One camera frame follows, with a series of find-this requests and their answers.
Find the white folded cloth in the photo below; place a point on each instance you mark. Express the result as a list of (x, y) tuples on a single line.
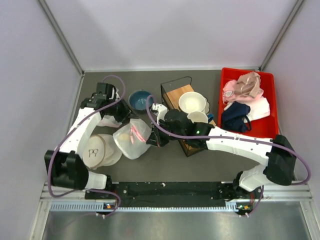
[(259, 109)]

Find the white ceramic bowl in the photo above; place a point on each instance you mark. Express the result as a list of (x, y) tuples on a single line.
[(193, 101)]

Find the dark blue ceramic bowl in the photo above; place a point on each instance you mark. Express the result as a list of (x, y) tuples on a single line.
[(138, 100)]

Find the navy blue garment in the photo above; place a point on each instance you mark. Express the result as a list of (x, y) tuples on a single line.
[(235, 118)]

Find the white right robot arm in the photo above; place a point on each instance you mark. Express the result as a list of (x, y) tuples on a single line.
[(275, 156)]

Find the pink garment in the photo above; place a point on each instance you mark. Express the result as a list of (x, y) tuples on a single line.
[(229, 95)]

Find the red plastic bin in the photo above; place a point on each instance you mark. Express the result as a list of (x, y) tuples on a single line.
[(262, 128)]

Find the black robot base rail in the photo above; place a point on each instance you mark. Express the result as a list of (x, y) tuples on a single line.
[(182, 194)]

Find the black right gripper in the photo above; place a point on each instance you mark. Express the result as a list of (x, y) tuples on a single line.
[(155, 139)]

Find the white mesh laundry bag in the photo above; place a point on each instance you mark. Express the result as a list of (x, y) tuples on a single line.
[(132, 138), (109, 121)]

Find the beige satin garment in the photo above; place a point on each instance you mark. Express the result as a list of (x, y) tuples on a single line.
[(248, 84)]

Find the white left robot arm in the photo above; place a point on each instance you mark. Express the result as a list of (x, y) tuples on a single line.
[(64, 165)]

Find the blue and white mug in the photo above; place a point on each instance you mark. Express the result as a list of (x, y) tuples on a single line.
[(201, 117)]

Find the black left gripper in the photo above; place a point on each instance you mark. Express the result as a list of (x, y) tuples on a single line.
[(125, 113)]

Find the cream round mesh bra bag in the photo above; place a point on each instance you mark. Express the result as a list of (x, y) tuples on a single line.
[(101, 151)]

